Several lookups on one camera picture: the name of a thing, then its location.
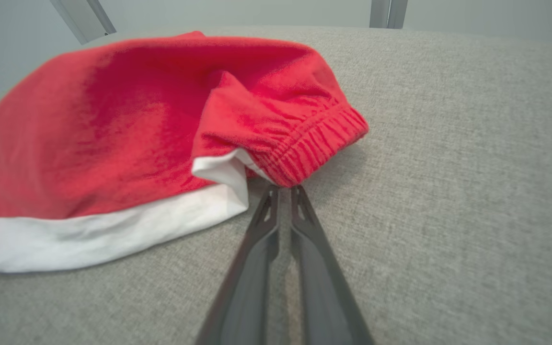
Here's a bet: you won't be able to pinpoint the grey metal partition post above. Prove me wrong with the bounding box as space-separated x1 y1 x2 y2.
369 0 408 29

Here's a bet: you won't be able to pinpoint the red shorts with white trim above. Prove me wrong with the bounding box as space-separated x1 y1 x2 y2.
0 31 370 274

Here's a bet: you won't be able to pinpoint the grey metal frame leg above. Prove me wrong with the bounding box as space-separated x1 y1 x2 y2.
50 0 117 45

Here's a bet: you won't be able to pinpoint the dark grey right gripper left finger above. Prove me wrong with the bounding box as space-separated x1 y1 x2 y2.
195 184 281 345

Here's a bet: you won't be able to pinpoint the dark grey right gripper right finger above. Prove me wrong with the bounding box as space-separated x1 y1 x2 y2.
290 184 375 345

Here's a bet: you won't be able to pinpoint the grey fabric sofa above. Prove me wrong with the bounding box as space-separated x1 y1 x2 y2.
0 25 552 345

